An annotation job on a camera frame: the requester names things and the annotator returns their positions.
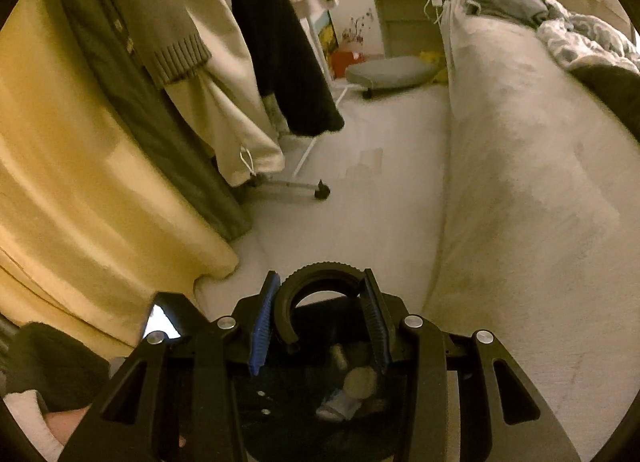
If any olive knit sweater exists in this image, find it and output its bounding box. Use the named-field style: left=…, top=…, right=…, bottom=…
left=102, top=0, right=213, bottom=89

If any yellow painting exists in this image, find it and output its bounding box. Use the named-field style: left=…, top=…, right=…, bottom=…
left=311, top=9, right=337, bottom=68

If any person's left hand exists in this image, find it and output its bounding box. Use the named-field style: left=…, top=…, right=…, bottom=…
left=46, top=406, right=96, bottom=449

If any red box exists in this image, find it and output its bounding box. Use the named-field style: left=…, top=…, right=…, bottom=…
left=330, top=48, right=368, bottom=79

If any black ribbed plastic ring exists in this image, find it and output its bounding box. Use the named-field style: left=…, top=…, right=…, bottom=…
left=272, top=261, right=368, bottom=347

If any dark olive coat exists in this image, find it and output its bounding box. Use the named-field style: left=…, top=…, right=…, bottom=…
left=50, top=0, right=253, bottom=243

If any yellow curtain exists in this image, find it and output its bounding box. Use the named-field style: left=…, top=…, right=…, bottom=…
left=0, top=0, right=241, bottom=358

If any grey green pillow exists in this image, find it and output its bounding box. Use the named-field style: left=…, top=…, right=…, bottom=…
left=465, top=0, right=551, bottom=26

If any clothes rack base with wheel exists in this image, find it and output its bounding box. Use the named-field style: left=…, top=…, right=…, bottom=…
left=245, top=82, right=361, bottom=200

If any grey cushioned stool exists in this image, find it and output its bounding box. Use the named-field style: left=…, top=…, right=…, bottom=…
left=345, top=56, right=441, bottom=99

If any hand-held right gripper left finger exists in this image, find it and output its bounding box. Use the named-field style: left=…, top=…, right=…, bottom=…
left=57, top=269, right=282, bottom=462

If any cream jacket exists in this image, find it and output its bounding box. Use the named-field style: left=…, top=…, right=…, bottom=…
left=162, top=0, right=287, bottom=188

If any white blue plastic packet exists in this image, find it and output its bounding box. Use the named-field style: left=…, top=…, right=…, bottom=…
left=315, top=388, right=362, bottom=423

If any yellow cloth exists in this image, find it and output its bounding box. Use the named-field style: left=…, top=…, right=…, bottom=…
left=419, top=49, right=449, bottom=84

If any grey bed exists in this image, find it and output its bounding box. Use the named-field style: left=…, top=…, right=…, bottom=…
left=425, top=0, right=640, bottom=462

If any black coat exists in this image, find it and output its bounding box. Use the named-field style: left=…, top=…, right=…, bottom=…
left=226, top=0, right=346, bottom=138

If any patterned blue grey duvet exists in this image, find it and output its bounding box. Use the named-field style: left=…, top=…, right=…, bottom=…
left=537, top=0, right=640, bottom=74

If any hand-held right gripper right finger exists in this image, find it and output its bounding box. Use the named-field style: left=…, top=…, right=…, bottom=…
left=359, top=268, right=583, bottom=462

